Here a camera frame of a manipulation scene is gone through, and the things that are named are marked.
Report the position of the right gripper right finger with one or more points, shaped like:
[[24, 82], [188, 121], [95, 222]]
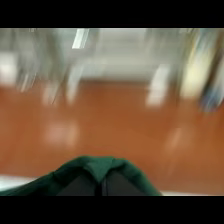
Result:
[[121, 186]]

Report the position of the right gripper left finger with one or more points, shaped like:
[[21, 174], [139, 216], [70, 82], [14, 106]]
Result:
[[83, 186]]

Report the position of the dark green T-shirt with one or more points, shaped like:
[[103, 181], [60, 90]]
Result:
[[96, 165]]

